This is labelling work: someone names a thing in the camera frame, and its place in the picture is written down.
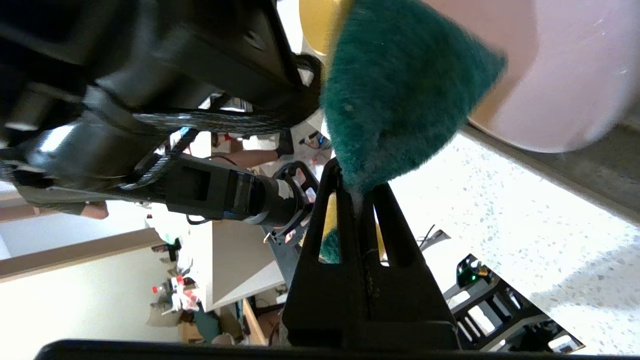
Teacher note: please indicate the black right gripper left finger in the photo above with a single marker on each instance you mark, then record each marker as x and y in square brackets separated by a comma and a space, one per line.
[320, 300]

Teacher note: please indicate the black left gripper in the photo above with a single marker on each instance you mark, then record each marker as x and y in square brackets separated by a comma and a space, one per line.
[250, 55]

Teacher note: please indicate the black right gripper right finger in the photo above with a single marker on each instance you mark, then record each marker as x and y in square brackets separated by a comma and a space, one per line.
[410, 300]

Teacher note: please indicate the yellow plastic bowl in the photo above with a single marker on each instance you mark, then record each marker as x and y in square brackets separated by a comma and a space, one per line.
[320, 25]

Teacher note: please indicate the green and yellow sponge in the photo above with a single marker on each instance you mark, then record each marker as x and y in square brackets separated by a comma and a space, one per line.
[400, 85]

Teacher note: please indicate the pink plastic bowl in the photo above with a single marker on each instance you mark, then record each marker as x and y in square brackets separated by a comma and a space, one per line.
[560, 75]

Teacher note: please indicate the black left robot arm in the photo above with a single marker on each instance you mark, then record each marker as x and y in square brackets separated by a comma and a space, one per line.
[100, 100]

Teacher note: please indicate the stainless steel sink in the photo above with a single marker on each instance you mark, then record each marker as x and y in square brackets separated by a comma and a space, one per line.
[600, 175]

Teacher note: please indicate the brown wooden beam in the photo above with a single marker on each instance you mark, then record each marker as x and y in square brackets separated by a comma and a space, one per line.
[75, 252]

